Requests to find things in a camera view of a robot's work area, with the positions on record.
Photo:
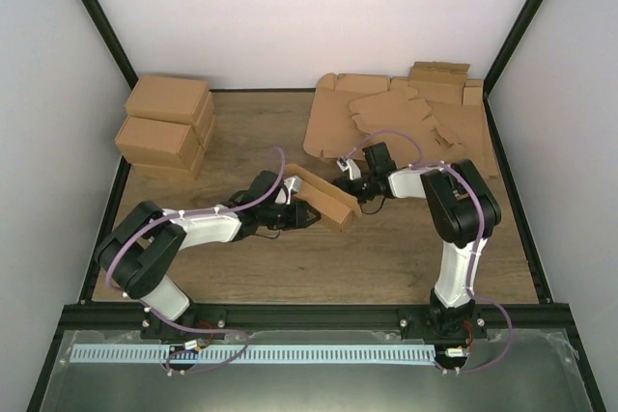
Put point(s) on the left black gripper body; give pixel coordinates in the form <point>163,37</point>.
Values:
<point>280,221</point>

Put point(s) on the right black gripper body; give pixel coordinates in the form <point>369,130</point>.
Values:
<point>361,192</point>

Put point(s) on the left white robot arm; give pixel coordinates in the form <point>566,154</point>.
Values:
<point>136,256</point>

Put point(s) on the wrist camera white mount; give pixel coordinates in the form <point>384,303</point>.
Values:
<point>288,189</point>
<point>349,168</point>

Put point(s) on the stack of flat cardboard blanks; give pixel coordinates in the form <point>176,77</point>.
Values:
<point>455,98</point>

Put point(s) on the light blue slotted cable duct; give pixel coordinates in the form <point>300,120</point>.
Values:
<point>407,354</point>

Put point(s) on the black aluminium frame rail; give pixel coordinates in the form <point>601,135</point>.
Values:
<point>412,321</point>

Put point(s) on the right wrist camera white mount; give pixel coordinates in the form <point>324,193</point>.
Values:
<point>349,168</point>

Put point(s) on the cardboard box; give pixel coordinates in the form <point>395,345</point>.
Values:
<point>337,208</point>
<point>172,99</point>
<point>160,172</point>
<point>161,144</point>

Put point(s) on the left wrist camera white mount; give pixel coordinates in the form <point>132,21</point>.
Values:
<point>288,189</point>

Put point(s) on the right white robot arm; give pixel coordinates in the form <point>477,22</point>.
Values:
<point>464,212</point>

